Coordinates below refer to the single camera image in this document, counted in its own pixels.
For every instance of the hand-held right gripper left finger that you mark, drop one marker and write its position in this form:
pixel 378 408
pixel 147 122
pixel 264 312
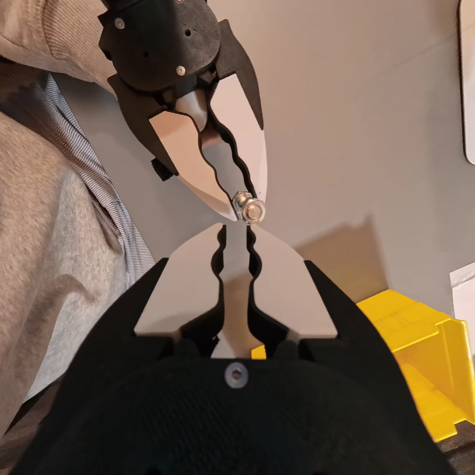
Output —
pixel 182 285

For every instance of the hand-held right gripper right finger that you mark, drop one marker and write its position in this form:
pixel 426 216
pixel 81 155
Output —
pixel 293 293

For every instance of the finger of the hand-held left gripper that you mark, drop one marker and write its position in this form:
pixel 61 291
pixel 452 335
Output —
pixel 245 122
pixel 178 144

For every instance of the silver hex bolt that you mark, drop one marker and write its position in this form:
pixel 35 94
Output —
pixel 239 200

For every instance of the yellow plastic bin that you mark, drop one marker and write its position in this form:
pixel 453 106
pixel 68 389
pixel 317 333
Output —
pixel 415 334

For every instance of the person's left forearm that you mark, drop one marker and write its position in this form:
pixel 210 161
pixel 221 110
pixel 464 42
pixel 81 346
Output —
pixel 55 33

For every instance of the grey desk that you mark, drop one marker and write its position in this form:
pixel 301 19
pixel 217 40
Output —
pixel 334 111

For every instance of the person's left hand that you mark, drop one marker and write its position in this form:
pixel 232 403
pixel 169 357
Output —
pixel 212 136

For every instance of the striped shirt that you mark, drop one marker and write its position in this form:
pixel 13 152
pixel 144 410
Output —
pixel 100 178

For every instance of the paper sheet in clear sleeve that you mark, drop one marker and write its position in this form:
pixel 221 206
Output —
pixel 464 297

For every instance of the white stand base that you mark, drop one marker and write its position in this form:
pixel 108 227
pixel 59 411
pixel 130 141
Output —
pixel 468 74

